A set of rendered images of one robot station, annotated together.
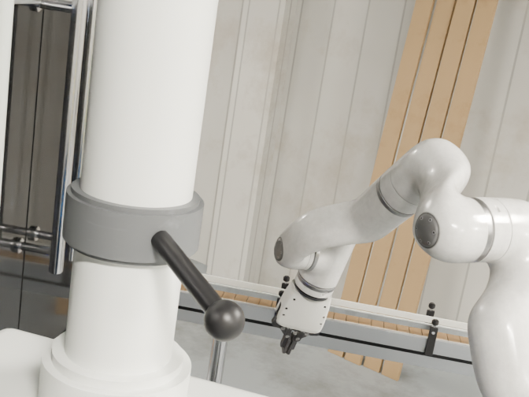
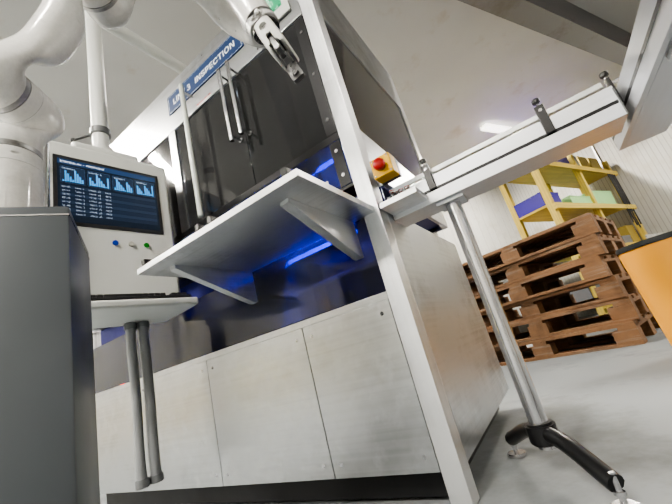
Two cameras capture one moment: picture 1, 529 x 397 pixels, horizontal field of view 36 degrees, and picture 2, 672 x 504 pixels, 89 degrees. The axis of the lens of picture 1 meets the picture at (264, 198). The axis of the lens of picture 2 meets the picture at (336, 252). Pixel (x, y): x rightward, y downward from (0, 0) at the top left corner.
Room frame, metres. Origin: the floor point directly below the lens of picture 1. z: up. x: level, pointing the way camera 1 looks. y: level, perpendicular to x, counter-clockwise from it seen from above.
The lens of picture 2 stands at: (1.90, -0.74, 0.45)
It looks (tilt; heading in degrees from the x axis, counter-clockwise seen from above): 17 degrees up; 115
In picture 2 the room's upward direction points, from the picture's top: 15 degrees counter-clockwise
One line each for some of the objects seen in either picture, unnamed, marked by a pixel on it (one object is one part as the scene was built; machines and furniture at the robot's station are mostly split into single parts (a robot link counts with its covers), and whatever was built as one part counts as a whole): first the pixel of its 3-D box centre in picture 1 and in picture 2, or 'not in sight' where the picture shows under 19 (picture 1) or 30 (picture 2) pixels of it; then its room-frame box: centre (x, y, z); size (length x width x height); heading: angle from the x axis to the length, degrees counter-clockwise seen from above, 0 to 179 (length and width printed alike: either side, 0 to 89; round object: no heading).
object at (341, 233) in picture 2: not in sight; (326, 233); (1.49, 0.12, 0.79); 0.34 x 0.03 x 0.13; 85
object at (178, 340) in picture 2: not in sight; (190, 331); (0.57, 0.38, 0.73); 1.98 x 0.01 x 0.25; 175
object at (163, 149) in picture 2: not in sight; (150, 202); (0.36, 0.41, 1.50); 0.49 x 0.01 x 0.59; 175
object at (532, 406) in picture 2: not in sight; (495, 311); (1.83, 0.44, 0.46); 0.09 x 0.09 x 0.77; 85
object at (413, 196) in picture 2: not in sight; (405, 202); (1.69, 0.35, 0.87); 0.14 x 0.13 x 0.02; 85
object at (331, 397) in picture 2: not in sight; (279, 375); (0.63, 0.87, 0.44); 2.06 x 1.00 x 0.88; 175
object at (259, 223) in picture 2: not in sight; (264, 242); (1.24, 0.16, 0.87); 0.70 x 0.48 x 0.02; 175
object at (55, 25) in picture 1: (77, 177); (279, 101); (1.34, 0.32, 1.50); 0.43 x 0.01 x 0.59; 175
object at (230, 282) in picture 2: not in sight; (217, 286); (0.99, 0.17, 0.79); 0.34 x 0.03 x 0.13; 85
